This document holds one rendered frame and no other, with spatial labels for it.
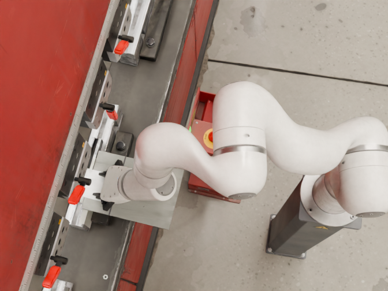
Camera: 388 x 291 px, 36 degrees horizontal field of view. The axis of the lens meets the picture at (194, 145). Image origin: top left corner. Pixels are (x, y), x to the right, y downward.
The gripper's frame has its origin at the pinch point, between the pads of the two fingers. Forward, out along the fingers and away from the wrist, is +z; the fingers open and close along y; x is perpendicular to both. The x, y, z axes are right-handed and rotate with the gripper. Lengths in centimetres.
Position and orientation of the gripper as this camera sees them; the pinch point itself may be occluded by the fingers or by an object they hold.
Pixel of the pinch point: (102, 185)
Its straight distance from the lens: 173.2
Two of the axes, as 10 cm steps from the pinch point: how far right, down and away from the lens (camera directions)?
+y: -2.4, 9.4, -2.6
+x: 7.6, 3.5, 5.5
